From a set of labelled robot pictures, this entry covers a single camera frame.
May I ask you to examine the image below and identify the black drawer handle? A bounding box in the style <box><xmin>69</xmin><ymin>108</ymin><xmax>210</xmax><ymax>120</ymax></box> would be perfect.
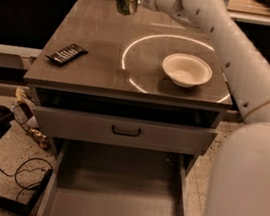
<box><xmin>111</xmin><ymin>125</ymin><xmax>142</xmax><ymax>137</ymax></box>

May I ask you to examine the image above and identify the green soda can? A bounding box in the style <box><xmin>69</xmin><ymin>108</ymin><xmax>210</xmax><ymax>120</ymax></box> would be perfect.
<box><xmin>116</xmin><ymin>0</ymin><xmax>138</xmax><ymax>16</ymax></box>

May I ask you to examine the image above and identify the white paper bowl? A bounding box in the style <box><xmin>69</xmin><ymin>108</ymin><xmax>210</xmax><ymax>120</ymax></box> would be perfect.
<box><xmin>162</xmin><ymin>53</ymin><xmax>213</xmax><ymax>88</ymax></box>

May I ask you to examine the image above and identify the upper grey drawer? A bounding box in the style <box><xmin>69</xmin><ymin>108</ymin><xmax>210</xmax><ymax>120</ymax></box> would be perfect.
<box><xmin>33</xmin><ymin>106</ymin><xmax>216</xmax><ymax>155</ymax></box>

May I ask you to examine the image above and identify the crumpled wrapper on floor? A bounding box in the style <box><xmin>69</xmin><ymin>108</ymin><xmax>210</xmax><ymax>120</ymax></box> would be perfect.
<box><xmin>12</xmin><ymin>87</ymin><xmax>50</xmax><ymax>150</ymax></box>

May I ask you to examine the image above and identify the open grey middle drawer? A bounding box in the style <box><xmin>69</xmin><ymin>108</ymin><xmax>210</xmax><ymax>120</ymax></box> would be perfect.
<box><xmin>36</xmin><ymin>140</ymin><xmax>189</xmax><ymax>216</ymax></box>

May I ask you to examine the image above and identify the black snack bar wrapper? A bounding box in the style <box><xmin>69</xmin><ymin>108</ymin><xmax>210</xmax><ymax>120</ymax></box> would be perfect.
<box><xmin>46</xmin><ymin>43</ymin><xmax>88</xmax><ymax>67</ymax></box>

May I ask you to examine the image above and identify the black cable on floor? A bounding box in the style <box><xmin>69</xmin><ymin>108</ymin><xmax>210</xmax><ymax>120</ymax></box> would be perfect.
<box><xmin>0</xmin><ymin>151</ymin><xmax>55</xmax><ymax>206</ymax></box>

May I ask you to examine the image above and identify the grey drawer cabinet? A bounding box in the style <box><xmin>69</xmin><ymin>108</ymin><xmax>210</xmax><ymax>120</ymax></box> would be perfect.
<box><xmin>24</xmin><ymin>0</ymin><xmax>232</xmax><ymax>169</ymax></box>

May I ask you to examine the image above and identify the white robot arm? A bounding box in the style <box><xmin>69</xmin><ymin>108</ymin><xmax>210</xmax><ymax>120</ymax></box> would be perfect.
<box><xmin>133</xmin><ymin>0</ymin><xmax>270</xmax><ymax>216</ymax></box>

